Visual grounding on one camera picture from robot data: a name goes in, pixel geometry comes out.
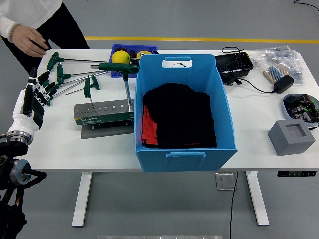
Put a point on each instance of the person's right hand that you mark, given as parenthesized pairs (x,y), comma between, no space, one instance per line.
(30,41)

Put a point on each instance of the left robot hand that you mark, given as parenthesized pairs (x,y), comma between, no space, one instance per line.
(27,119)

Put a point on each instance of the grey green wrench stand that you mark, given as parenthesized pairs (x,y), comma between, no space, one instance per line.
(104,119)

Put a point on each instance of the person's right forearm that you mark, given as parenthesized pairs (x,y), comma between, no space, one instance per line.
(5,25)

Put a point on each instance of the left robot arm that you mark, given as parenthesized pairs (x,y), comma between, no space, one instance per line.
(10,149)

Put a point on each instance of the large blue folding box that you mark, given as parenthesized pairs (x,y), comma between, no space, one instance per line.
(184,161)

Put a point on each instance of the person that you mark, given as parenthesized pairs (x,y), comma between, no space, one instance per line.
(57,30)

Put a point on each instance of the yellow lemon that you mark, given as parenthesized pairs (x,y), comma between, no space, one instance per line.
(120,57)

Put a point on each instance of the small blue parts bin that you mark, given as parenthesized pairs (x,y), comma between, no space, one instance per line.
(119,72)

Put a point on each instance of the white table leg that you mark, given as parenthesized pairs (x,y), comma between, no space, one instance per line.
(258,199)
(81,199)

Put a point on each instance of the dark brown cylinder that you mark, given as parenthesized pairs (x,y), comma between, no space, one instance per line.
(132,53)

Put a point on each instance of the yellow tape roll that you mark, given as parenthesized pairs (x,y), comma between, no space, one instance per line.
(143,54)

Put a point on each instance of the red cloth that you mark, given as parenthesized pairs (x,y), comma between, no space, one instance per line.
(149,127)

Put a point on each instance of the black cloth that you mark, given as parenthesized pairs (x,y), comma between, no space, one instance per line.
(182,114)

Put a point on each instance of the black plastic tray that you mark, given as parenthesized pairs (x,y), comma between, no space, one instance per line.
(233,62)

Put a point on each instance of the metal floor outlet cover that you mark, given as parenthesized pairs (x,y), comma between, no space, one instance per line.
(225,181)

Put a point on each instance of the resistor strip bundle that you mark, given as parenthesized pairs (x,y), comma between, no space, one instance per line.
(275,73)

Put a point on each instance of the clear bag of blue parts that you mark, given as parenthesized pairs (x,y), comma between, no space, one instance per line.
(279,56)

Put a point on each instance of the black power adapter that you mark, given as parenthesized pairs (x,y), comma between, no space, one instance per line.
(283,84)

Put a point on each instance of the light blue bowl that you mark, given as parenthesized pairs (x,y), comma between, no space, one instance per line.
(286,110)

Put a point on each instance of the grey cube block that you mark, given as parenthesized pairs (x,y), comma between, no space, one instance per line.
(286,142)

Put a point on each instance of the black table control panel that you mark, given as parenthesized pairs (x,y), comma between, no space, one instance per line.
(296,173)

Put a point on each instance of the pile of circuit boards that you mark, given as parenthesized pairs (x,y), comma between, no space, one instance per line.
(302,107)

